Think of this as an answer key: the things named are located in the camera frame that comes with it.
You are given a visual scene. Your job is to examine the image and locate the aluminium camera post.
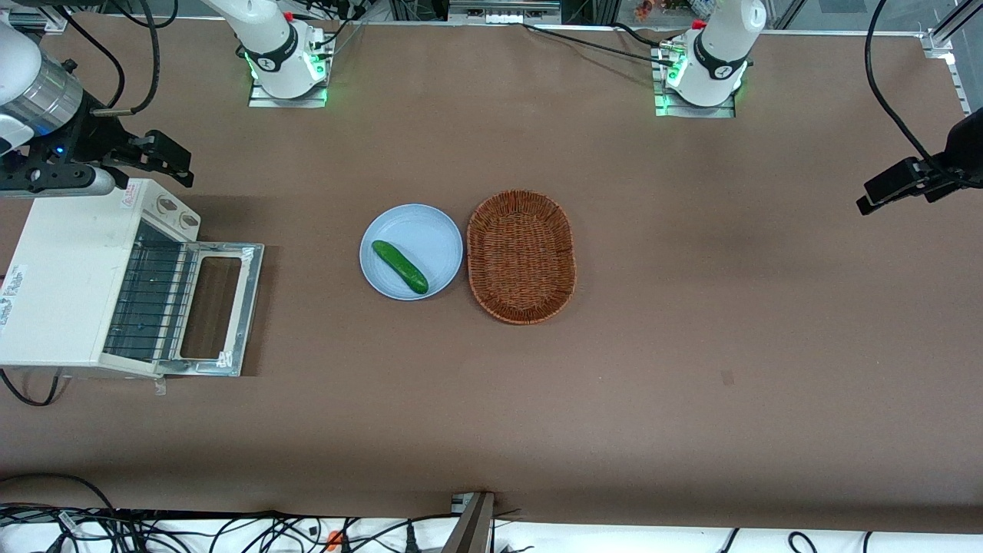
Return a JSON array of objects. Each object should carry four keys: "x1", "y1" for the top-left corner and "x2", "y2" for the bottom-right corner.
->
[{"x1": 441, "y1": 491, "x2": 497, "y2": 553}]

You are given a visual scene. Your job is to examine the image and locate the wire oven rack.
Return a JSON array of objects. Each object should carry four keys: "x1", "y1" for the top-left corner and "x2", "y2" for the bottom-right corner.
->
[{"x1": 103, "y1": 241, "x2": 197, "y2": 363}]

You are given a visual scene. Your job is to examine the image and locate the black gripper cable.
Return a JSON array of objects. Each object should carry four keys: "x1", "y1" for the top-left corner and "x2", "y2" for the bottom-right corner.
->
[
  {"x1": 68, "y1": 12, "x2": 127, "y2": 110},
  {"x1": 91, "y1": 0, "x2": 180, "y2": 118}
]

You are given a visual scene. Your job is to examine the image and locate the tangled black cable bundle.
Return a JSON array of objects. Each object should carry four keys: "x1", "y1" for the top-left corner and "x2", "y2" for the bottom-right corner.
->
[{"x1": 0, "y1": 503, "x2": 435, "y2": 553}]

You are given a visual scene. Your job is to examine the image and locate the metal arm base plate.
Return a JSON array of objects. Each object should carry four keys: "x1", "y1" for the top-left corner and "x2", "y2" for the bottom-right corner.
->
[
  {"x1": 652, "y1": 38, "x2": 740, "y2": 118},
  {"x1": 247, "y1": 29, "x2": 334, "y2": 109}
]

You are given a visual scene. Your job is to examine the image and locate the white toaster oven body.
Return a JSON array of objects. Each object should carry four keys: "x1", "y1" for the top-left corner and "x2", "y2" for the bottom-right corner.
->
[{"x1": 0, "y1": 178, "x2": 202, "y2": 379}]

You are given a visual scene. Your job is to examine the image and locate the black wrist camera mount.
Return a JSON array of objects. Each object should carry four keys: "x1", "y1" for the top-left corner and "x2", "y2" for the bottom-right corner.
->
[{"x1": 0, "y1": 150, "x2": 117, "y2": 199}]

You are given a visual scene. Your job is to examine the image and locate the black table cable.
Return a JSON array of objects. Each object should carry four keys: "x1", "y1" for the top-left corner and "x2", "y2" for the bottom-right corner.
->
[{"x1": 521, "y1": 22, "x2": 677, "y2": 68}]

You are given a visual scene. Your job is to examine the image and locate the aluminium frame profile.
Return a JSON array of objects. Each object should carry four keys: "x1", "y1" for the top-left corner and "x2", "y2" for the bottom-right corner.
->
[{"x1": 920, "y1": 0, "x2": 983, "y2": 97}]

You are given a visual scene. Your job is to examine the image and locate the white paper label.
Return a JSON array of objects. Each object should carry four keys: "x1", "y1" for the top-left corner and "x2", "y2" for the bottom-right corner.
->
[{"x1": 0, "y1": 264, "x2": 29, "y2": 329}]

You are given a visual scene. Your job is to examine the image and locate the black hanging cable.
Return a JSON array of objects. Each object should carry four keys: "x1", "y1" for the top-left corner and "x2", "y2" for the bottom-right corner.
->
[{"x1": 864, "y1": 0, "x2": 983, "y2": 190}]

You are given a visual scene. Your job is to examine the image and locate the black oven power cord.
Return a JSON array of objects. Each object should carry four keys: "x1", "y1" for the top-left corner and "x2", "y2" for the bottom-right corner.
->
[{"x1": 0, "y1": 367, "x2": 64, "y2": 408}]

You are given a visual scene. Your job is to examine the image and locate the glass oven door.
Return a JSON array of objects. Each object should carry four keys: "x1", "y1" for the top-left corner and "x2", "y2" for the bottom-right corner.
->
[{"x1": 157, "y1": 240, "x2": 265, "y2": 378}]

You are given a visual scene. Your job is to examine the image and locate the brown woven wicker basket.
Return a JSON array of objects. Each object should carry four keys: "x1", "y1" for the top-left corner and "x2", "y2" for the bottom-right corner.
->
[{"x1": 466, "y1": 190, "x2": 577, "y2": 326}]

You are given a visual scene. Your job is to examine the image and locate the green cucumber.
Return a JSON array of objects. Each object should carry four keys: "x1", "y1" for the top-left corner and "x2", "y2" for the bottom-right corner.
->
[{"x1": 372, "y1": 240, "x2": 430, "y2": 295}]

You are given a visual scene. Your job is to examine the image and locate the light blue round plate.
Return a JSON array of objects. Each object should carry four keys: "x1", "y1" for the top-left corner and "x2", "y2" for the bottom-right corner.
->
[{"x1": 359, "y1": 204, "x2": 465, "y2": 301}]

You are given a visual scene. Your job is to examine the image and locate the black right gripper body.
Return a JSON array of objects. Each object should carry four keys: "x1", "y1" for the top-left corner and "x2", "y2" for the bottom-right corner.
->
[{"x1": 52, "y1": 114, "x2": 152, "y2": 171}]

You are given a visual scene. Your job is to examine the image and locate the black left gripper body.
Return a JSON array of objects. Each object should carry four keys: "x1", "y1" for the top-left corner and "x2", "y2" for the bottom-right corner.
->
[{"x1": 932, "y1": 107, "x2": 983, "y2": 187}]

